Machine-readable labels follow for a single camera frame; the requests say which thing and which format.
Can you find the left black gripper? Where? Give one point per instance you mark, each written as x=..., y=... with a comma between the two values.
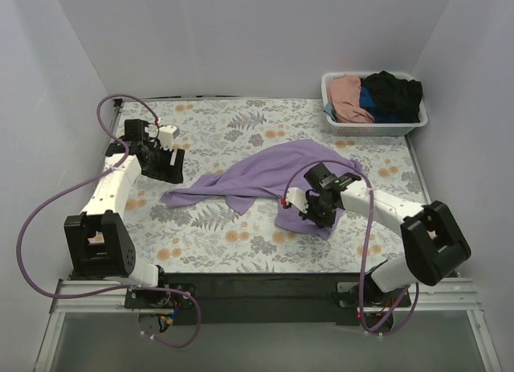
x=163, y=172

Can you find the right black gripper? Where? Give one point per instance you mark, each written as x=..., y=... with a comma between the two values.
x=314, y=217

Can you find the purple t shirt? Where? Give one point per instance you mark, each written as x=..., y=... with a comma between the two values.
x=262, y=175

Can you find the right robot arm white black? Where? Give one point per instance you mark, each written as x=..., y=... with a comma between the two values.
x=433, y=243

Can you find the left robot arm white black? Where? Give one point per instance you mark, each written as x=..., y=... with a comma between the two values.
x=98, y=240

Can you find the floral patterned table cloth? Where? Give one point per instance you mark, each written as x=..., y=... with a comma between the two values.
x=211, y=237

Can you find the blue t shirt in basket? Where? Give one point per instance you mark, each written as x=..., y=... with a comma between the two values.
x=380, y=115

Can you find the pink t shirt in basket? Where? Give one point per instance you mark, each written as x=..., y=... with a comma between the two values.
x=344, y=97

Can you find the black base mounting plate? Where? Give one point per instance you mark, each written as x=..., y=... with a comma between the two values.
x=256, y=298

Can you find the black t shirt in basket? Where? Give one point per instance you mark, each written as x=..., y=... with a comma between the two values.
x=401, y=96

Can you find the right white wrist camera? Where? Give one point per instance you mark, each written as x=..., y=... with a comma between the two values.
x=295, y=197

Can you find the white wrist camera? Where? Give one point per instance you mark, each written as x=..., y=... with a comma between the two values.
x=295, y=197
x=166, y=136

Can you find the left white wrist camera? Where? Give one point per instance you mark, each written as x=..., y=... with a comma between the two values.
x=166, y=136

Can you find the aluminium frame rail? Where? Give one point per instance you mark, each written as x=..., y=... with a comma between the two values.
x=446, y=332

